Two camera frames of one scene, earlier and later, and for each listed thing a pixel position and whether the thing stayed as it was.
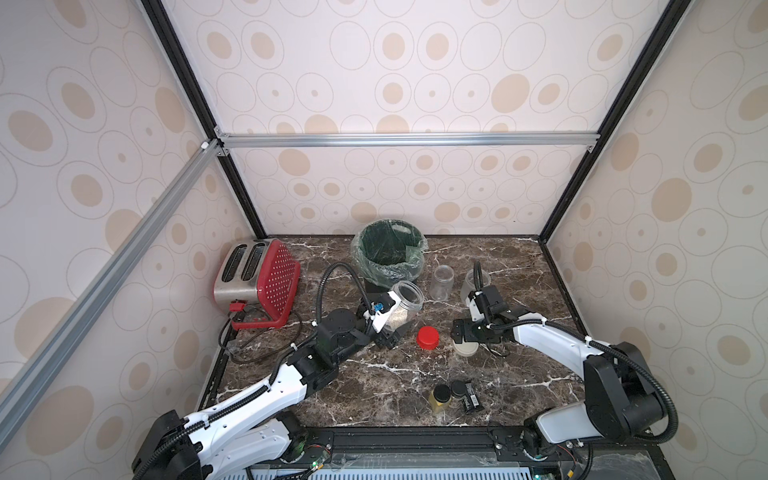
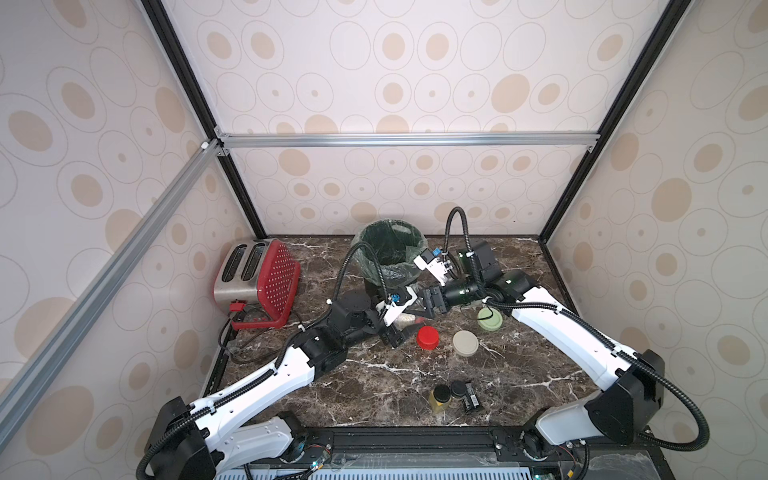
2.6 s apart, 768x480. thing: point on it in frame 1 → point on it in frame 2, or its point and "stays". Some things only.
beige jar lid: (466, 348) stays
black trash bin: (375, 292) stays
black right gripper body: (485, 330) → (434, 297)
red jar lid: (428, 338) stays
